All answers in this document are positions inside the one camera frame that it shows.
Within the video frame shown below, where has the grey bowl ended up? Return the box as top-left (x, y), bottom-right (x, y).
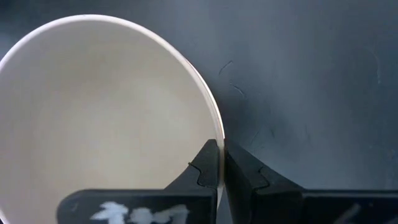
top-left (0, 14), bottom-right (226, 224)

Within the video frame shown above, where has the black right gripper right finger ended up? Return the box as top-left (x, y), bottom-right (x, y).
top-left (223, 139), bottom-right (398, 224)

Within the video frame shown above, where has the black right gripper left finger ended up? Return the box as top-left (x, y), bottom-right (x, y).
top-left (55, 138), bottom-right (219, 224)

